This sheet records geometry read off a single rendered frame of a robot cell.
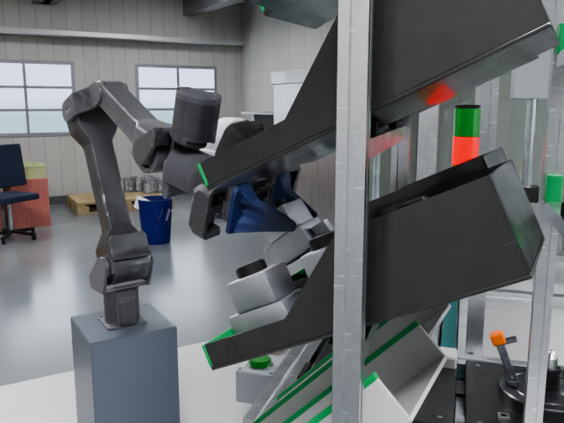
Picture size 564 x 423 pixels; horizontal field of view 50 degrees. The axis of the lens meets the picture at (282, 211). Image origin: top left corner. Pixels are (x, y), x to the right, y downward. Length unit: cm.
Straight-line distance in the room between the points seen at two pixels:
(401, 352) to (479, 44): 31
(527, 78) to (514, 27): 151
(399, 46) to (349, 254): 15
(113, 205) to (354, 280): 64
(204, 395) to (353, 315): 82
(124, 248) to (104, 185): 11
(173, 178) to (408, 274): 41
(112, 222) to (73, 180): 817
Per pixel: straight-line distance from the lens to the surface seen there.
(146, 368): 102
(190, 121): 75
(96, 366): 99
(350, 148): 41
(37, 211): 754
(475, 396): 102
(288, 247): 69
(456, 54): 42
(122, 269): 97
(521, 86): 193
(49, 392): 131
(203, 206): 66
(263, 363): 108
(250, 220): 70
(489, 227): 42
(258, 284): 55
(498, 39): 42
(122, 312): 101
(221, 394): 123
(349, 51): 41
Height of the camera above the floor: 142
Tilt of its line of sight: 10 degrees down
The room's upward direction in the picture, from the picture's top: straight up
